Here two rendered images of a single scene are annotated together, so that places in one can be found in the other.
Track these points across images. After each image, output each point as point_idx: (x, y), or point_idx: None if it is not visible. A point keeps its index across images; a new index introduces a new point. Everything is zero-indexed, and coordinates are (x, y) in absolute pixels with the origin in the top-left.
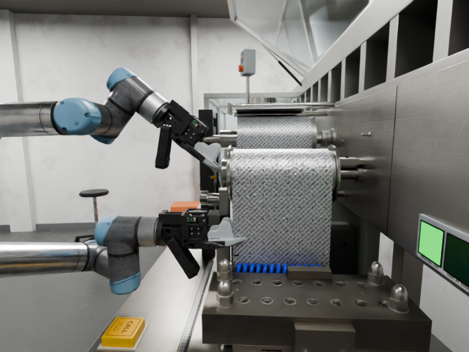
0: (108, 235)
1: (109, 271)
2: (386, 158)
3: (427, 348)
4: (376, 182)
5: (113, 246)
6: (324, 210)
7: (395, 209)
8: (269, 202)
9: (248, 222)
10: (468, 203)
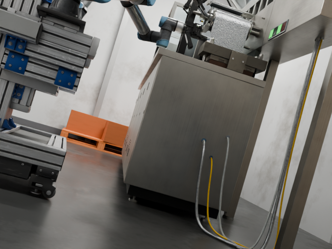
0: (166, 20)
1: (160, 35)
2: (267, 22)
3: (265, 69)
4: (263, 32)
5: (166, 25)
6: (243, 39)
7: (266, 35)
8: (225, 30)
9: (216, 35)
10: (279, 20)
